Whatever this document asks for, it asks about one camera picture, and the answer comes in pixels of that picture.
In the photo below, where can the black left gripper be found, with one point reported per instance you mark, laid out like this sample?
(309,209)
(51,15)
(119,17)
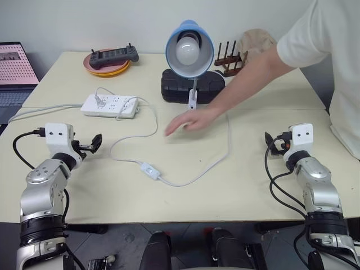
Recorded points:
(81,148)

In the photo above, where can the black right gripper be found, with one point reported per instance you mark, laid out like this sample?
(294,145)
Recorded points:
(281,146)

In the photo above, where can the blue desk lamp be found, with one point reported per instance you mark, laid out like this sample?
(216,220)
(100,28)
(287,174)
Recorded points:
(194,36)

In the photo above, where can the person's bare forearm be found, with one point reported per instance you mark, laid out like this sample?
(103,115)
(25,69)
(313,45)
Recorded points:
(247,78)

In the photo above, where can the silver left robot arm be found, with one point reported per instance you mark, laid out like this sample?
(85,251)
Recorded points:
(42,197)

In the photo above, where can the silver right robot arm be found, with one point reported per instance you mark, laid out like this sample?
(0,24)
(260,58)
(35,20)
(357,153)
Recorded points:
(320,191)

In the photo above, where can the white plug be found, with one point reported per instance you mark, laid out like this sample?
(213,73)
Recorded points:
(99,101)

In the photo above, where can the person's bare hand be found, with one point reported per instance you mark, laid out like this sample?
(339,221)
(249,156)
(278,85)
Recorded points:
(197,119)

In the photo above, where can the white power strip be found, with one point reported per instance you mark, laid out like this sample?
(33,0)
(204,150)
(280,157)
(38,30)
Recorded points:
(112,107)

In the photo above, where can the orange plate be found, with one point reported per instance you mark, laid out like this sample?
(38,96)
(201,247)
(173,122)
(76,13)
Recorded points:
(112,73)

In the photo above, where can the pink plate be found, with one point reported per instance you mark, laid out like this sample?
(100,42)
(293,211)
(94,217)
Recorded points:
(87,62)

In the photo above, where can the black hard case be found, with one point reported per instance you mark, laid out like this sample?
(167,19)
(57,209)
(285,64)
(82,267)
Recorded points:
(208,84)

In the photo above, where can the black handheld remote controller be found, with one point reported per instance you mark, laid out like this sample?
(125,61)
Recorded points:
(112,54)

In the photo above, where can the dark wooden peg rack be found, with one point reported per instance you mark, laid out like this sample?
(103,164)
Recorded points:
(229,60)

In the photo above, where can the beige fabric hat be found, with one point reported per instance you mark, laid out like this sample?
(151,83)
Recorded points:
(257,42)

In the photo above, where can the laptop with pink screen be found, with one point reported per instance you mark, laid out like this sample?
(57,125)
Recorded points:
(14,73)

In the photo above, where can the dark rounded shape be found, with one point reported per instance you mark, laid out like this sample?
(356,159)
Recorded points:
(156,253)
(233,250)

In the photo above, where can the black caster wheel base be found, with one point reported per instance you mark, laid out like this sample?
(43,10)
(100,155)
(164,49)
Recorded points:
(101,263)

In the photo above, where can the white light bulb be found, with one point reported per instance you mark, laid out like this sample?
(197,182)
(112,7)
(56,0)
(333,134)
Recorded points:
(188,48)

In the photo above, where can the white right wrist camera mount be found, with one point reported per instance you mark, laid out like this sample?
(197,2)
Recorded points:
(301,137)

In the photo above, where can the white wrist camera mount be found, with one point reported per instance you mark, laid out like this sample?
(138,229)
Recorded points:
(57,135)
(301,137)

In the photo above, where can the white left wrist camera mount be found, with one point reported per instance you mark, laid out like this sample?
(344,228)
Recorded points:
(57,135)

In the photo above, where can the black table frame bar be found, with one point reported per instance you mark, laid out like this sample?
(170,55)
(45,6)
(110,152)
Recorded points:
(281,227)
(87,228)

